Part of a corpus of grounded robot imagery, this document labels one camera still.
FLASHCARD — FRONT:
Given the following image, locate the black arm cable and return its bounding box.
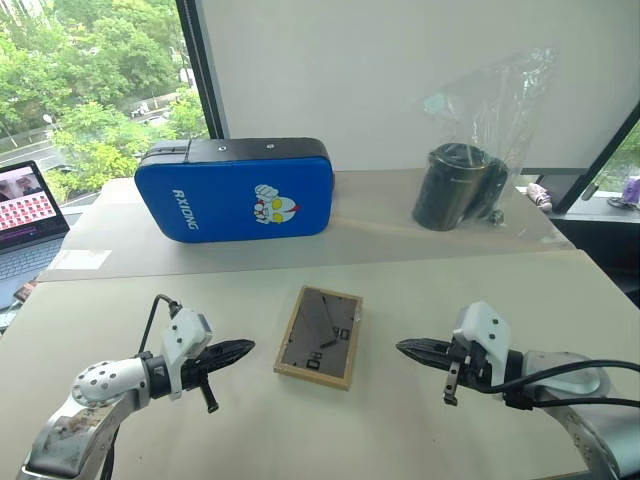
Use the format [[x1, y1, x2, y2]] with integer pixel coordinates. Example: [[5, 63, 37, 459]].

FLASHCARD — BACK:
[[136, 294, 182, 357], [489, 360, 640, 412]]

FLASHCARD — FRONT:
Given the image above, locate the white paper label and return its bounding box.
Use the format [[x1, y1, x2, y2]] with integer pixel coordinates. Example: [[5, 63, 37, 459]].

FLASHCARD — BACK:
[[48, 248, 113, 272]]

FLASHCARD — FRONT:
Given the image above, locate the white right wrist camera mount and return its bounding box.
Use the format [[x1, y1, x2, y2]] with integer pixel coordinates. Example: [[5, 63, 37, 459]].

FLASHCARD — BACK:
[[451, 300, 512, 382]]

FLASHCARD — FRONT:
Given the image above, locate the small pink toy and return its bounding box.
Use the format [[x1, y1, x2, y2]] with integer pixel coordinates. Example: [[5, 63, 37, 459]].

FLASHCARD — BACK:
[[527, 181, 555, 212]]

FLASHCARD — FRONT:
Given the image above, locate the black cylinder in plastic bag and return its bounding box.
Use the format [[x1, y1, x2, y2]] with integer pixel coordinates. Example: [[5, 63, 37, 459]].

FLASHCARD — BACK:
[[407, 47, 559, 236]]

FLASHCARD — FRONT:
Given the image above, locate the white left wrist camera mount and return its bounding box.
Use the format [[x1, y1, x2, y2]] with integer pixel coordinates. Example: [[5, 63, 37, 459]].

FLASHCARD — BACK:
[[160, 308, 213, 402]]

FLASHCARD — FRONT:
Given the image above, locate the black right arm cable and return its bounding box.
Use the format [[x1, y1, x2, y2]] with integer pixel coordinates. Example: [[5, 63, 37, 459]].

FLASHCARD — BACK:
[[489, 360, 640, 412]]

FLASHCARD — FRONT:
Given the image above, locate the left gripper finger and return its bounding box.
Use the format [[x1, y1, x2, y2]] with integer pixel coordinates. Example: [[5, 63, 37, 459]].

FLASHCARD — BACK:
[[206, 346, 254, 374], [207, 338, 257, 359]]

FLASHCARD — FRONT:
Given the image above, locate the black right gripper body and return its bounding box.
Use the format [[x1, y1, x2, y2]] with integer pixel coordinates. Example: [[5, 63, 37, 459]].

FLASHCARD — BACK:
[[441, 339, 495, 407]]

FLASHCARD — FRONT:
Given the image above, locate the wooden picture frame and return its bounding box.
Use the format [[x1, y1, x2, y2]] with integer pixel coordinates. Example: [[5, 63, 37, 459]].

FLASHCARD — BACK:
[[272, 285, 364, 393]]

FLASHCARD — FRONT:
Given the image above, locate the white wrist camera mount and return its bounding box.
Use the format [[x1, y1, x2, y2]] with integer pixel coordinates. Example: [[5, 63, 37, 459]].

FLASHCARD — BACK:
[[451, 300, 512, 382], [160, 308, 213, 402]]

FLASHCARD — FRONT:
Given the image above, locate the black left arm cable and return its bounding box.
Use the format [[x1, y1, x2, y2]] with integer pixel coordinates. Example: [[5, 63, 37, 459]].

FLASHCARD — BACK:
[[136, 294, 182, 357]]

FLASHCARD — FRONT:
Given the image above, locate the laptop computer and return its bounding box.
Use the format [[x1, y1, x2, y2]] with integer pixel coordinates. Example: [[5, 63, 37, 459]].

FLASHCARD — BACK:
[[0, 159, 71, 311]]

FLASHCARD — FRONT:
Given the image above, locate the black cylindrical container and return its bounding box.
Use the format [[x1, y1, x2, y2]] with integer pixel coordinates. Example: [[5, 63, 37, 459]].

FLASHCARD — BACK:
[[410, 142, 510, 232]]

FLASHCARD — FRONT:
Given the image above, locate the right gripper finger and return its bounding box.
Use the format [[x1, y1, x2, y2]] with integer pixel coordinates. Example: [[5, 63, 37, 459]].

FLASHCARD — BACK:
[[399, 348, 454, 373], [395, 338, 455, 356]]

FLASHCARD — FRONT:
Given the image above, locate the black vertical window frame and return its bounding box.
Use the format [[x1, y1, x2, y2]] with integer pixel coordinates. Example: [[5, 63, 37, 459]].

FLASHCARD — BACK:
[[175, 0, 227, 142]]

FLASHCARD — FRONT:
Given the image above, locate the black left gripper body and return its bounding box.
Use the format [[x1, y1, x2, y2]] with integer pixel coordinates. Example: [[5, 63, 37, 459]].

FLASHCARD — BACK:
[[179, 348, 221, 414]]

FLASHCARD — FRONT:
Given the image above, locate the blue boxing pad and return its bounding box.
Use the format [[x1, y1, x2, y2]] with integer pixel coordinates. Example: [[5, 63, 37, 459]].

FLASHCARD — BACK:
[[133, 136, 335, 245]]

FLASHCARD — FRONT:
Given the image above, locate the purple object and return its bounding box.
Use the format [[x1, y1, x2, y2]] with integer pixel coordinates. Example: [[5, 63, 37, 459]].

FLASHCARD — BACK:
[[621, 174, 640, 207]]

